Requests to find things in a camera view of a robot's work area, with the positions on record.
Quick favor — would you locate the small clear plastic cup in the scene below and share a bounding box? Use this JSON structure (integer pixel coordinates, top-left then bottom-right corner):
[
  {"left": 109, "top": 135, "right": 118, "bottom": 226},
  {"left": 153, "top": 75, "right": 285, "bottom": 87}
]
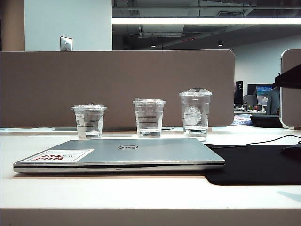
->
[{"left": 71, "top": 103, "right": 108, "bottom": 139}]

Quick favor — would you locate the medium clear plastic cup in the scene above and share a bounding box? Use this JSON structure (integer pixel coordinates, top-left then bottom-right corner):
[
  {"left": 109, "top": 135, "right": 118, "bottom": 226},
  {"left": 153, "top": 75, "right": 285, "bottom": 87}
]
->
[{"left": 132, "top": 97, "right": 166, "bottom": 138}]

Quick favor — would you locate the silver closed laptop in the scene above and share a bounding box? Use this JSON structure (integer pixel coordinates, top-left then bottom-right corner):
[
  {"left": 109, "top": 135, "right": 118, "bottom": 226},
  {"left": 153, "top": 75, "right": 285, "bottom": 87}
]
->
[{"left": 13, "top": 138, "right": 226, "bottom": 174}]

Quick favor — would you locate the tall clear plastic cup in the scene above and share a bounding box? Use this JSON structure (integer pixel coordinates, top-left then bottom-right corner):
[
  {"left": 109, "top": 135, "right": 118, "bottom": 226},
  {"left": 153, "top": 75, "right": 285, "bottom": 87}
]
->
[{"left": 178, "top": 88, "right": 213, "bottom": 138}]

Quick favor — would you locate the wide brown desk divider panel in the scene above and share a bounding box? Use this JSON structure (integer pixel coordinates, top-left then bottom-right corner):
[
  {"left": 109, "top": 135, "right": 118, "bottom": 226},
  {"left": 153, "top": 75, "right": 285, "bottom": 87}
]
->
[{"left": 0, "top": 49, "right": 236, "bottom": 129}]

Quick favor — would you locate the white red-lettered sticker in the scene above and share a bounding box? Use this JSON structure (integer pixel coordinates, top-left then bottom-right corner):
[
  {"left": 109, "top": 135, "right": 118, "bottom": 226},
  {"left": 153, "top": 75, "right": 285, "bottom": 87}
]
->
[{"left": 24, "top": 149, "right": 95, "bottom": 162}]

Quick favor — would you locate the black sign with white numeral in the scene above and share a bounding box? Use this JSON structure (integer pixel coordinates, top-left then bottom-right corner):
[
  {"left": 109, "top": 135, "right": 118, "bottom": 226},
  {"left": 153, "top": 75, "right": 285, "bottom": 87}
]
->
[{"left": 234, "top": 81, "right": 244, "bottom": 104}]

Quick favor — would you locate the blue patterned cloth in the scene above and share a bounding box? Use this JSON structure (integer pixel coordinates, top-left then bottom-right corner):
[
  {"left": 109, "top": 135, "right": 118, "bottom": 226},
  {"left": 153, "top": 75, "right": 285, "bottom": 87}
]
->
[{"left": 234, "top": 114, "right": 253, "bottom": 126}]

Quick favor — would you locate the long white ceiling light strip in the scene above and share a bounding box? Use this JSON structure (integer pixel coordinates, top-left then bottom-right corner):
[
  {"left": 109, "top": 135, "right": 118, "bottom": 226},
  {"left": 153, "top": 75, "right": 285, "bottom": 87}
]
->
[{"left": 111, "top": 17, "right": 301, "bottom": 25}]

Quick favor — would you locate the black mouse pad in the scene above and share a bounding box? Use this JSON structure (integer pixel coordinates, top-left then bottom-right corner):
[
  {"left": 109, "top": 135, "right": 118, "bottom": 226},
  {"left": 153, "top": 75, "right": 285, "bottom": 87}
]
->
[{"left": 203, "top": 144, "right": 301, "bottom": 186}]

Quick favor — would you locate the background computer monitor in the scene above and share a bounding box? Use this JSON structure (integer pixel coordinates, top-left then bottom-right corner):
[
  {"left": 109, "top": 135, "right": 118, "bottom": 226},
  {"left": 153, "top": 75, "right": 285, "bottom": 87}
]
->
[{"left": 247, "top": 83, "right": 276, "bottom": 106}]

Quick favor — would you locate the black round padded case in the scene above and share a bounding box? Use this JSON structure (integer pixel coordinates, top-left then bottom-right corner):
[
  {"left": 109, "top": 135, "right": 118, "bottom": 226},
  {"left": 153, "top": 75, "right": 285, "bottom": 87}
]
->
[{"left": 249, "top": 114, "right": 282, "bottom": 128}]

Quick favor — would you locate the person in grey jacket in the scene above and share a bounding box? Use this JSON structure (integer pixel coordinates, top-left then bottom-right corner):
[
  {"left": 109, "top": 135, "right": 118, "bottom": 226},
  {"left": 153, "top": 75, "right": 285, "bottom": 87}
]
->
[{"left": 266, "top": 86, "right": 281, "bottom": 115}]

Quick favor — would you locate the brown divider panel white trim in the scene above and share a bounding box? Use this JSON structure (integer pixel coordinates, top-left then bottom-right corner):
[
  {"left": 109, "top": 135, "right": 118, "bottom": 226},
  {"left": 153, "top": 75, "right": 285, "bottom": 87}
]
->
[{"left": 280, "top": 48, "right": 301, "bottom": 130}]

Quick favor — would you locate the black computer mouse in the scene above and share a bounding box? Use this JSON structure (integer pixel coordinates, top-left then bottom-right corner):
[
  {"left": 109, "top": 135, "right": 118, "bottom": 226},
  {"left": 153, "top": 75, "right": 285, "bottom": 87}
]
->
[{"left": 281, "top": 144, "right": 301, "bottom": 162}]

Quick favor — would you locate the metal wall switch plate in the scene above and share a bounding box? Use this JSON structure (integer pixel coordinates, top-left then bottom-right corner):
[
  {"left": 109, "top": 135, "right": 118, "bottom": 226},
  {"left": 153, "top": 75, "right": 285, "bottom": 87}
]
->
[{"left": 60, "top": 35, "right": 73, "bottom": 51}]

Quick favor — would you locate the thin black mouse cable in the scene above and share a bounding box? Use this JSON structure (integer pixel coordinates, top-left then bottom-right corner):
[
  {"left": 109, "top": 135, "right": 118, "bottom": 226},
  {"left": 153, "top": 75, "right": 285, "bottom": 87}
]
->
[{"left": 246, "top": 134, "right": 301, "bottom": 147}]

